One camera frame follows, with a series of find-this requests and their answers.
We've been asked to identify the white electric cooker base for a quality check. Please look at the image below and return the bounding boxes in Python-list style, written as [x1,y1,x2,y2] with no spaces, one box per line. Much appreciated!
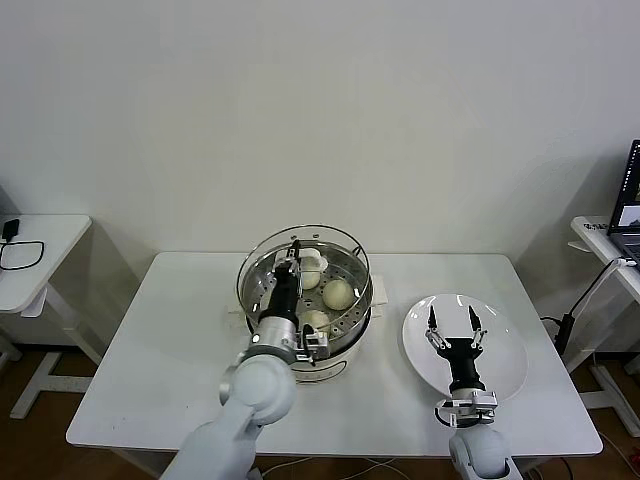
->
[228,273,390,386]

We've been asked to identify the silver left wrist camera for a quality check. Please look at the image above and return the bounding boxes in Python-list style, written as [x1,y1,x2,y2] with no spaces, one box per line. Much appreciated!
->
[293,324,330,366]

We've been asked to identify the black looped cable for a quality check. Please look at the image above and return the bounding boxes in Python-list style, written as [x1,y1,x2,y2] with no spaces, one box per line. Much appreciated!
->
[0,239,47,272]

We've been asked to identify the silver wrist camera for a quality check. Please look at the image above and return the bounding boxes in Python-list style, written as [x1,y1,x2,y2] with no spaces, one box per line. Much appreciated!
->
[293,324,330,366]
[433,389,500,429]

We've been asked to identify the white round plate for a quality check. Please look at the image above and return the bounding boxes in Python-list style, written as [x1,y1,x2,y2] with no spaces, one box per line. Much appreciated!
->
[402,293,530,402]

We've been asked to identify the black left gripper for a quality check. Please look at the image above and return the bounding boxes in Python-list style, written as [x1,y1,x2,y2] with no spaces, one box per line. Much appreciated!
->
[264,238,308,322]

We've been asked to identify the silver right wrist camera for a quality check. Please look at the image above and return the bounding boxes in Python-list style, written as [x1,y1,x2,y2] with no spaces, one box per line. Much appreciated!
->
[433,389,500,429]

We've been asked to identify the stainless steel steamer basket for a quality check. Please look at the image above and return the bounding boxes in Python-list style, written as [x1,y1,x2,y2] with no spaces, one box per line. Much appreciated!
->
[241,240,374,359]

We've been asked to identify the round glass pot lid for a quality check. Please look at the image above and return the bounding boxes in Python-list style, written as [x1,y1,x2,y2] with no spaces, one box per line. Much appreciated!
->
[235,224,374,334]

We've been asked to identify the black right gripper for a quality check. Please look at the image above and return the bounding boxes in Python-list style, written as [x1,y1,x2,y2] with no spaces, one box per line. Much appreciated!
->
[423,305,490,394]

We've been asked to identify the black power brick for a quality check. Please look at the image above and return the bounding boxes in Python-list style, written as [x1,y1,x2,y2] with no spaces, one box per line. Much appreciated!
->
[541,313,575,354]

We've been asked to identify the white side desk with laptop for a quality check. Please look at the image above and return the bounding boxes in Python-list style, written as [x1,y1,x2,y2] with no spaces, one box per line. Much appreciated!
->
[568,216,640,431]

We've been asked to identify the dark open laptop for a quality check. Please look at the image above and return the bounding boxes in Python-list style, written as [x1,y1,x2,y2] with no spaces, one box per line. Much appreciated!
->
[607,139,640,266]

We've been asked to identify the white side desk with adapter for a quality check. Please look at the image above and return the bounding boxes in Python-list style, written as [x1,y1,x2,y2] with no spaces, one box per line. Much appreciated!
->
[0,214,104,420]

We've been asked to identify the white laptop cable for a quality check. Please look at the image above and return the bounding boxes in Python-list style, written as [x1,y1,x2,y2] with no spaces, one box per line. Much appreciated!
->
[569,257,629,321]

